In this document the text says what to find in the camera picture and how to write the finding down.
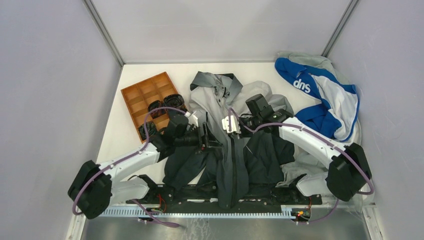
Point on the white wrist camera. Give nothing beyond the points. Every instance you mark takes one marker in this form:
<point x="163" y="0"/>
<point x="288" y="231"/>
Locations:
<point x="230" y="125"/>
<point x="192" y="119"/>

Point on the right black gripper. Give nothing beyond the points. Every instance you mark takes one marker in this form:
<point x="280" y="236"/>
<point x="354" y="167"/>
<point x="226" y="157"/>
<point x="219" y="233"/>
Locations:
<point x="243" y="134"/>

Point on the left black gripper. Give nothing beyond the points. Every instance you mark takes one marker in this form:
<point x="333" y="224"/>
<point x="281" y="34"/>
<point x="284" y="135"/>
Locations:
<point x="209" y="141"/>

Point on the blue white jacket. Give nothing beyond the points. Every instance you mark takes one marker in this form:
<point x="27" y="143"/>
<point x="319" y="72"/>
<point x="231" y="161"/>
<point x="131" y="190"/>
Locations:
<point x="336" y="114"/>

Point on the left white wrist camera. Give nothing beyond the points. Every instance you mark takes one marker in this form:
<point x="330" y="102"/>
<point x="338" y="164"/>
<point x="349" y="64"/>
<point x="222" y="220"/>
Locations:
<point x="192" y="119"/>

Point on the grey black zip jacket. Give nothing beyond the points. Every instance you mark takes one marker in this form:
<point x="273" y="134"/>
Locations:
<point x="241" y="162"/>

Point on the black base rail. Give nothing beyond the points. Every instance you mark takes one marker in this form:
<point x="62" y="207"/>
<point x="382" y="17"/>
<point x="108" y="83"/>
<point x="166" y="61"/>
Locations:
<point x="204" y="200"/>

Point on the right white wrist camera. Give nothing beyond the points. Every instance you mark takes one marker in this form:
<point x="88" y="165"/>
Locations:
<point x="230" y="125"/>

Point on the white slotted cable duct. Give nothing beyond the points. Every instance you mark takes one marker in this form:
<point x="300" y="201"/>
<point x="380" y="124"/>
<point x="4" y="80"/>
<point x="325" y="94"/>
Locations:
<point x="132" y="211"/>

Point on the orange compartment tray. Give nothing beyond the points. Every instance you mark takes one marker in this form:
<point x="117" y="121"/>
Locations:
<point x="140" y="97"/>

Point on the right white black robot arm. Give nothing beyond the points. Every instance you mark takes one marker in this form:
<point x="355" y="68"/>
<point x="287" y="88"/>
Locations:
<point x="348" y="172"/>

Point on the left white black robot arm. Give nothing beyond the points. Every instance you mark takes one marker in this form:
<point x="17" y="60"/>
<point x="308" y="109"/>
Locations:
<point x="98" y="186"/>

